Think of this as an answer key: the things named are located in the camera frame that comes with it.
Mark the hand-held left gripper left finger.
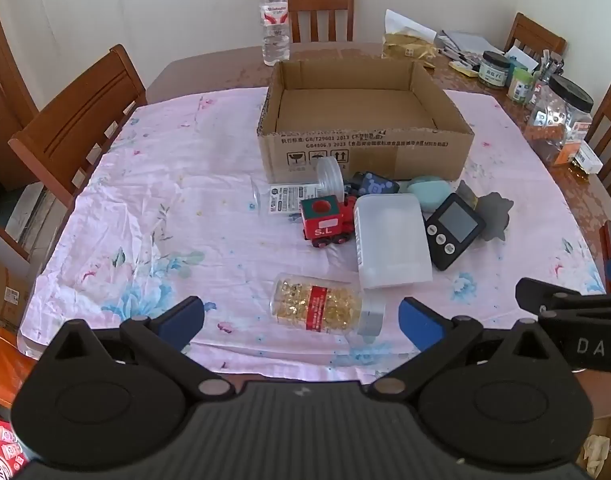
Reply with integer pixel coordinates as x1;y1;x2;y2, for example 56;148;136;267
45;296;236;402

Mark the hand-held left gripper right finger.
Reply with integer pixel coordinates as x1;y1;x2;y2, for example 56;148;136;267
368;297;576;402

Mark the white plastic container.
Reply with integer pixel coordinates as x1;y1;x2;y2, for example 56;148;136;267
354;193;433;291

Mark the grey plush toy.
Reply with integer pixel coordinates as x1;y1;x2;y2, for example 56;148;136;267
458;180;515;243

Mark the capsule bottle with red label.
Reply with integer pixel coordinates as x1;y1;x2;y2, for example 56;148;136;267
270;272;387;337

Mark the red toy train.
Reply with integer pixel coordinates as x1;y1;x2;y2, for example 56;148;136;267
299;195;357;248

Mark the clear plastic jar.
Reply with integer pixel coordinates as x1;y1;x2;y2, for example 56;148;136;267
249;156;345;217

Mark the cardboard box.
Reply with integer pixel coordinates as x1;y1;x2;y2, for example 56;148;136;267
258;57;475;184
0;255;32;328

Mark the brown carton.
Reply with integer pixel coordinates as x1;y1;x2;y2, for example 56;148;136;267
578;375;611;480

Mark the black digital timer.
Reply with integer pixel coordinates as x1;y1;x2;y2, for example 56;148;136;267
424;192;487;272

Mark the pink floral cloth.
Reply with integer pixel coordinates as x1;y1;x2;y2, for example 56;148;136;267
18;85;609;386

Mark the small white box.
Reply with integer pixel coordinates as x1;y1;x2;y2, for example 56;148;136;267
572;152;605;176

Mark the wooden chair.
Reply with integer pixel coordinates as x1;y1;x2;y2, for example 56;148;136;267
584;79;611;211
9;44;147;207
279;0;356;44
504;12;567;58
0;209;32;263

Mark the dark blue patterned pouch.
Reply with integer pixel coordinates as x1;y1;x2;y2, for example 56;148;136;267
346;171;400;196

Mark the white packet with barcode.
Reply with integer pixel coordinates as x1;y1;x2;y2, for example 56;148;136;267
268;183;322;216

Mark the large clear jar black lid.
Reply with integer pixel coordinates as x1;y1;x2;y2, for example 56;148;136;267
527;76;595;167

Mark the orange bag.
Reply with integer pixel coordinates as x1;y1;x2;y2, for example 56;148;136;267
0;327;37;407

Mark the cardboard box on floor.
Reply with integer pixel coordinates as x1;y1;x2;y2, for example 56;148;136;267
0;255;32;328

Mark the small jar with green lid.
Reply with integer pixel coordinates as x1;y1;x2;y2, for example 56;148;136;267
507;67;537;106

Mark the red printed packet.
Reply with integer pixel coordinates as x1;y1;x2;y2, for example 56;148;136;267
0;414;31;480

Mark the glass jar with dark lid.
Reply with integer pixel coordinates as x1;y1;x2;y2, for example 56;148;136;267
478;51;512;89

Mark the yellow notepad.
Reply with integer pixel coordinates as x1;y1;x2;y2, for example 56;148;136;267
449;60;482;79

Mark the stack of papers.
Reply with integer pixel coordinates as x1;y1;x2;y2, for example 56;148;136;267
435;30;497;57

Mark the gold tissue pack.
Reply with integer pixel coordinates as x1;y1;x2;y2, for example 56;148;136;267
382;9;439;62

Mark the wooden door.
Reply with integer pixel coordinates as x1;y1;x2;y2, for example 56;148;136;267
0;0;38;186

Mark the clear water bottle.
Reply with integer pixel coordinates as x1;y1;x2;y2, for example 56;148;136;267
258;0;292;67

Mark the wooden chair back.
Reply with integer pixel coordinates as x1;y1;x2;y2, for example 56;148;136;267
279;0;356;44

